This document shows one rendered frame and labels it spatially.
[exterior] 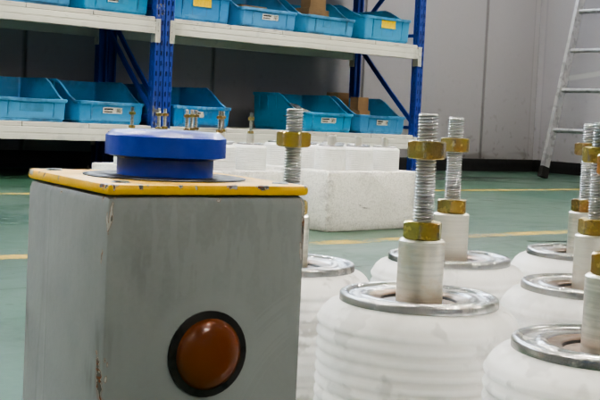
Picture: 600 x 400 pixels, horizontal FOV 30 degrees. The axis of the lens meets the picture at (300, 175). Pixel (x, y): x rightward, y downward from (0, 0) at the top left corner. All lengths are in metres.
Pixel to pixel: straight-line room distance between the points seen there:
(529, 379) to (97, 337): 0.16
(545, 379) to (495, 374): 0.02
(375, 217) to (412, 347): 2.94
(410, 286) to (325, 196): 2.77
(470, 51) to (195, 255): 7.85
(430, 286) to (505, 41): 7.95
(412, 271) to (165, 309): 0.21
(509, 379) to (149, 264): 0.15
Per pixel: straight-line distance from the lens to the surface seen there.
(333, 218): 3.31
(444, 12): 7.98
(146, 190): 0.33
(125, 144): 0.36
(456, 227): 0.69
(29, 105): 5.28
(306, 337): 0.59
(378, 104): 6.87
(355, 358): 0.50
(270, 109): 6.40
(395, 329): 0.50
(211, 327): 0.35
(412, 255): 0.53
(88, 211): 0.34
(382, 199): 3.45
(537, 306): 0.58
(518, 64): 8.58
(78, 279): 0.35
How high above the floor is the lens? 0.34
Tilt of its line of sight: 3 degrees down
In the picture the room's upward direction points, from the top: 3 degrees clockwise
